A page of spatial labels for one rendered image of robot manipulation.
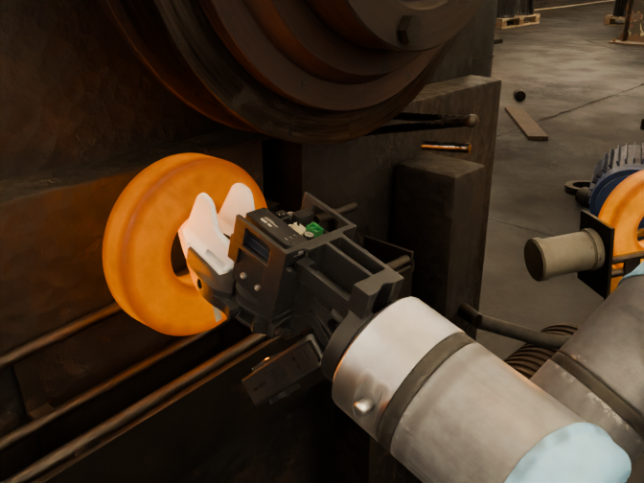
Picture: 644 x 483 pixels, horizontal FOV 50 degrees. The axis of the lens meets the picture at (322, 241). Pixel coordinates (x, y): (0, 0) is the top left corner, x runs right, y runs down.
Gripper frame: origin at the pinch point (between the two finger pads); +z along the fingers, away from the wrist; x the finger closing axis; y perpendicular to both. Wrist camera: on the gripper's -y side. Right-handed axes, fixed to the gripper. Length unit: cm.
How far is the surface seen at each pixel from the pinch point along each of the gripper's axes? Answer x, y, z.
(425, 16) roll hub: -19.2, 18.0, -4.1
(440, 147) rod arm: -26.8, 4.5, -5.4
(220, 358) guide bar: -1.9, -13.2, -4.3
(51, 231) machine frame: 8.0, -3.3, 8.4
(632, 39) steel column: -868, -151, 249
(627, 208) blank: -59, -5, -17
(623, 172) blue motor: -218, -61, 25
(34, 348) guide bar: 11.6, -11.9, 4.4
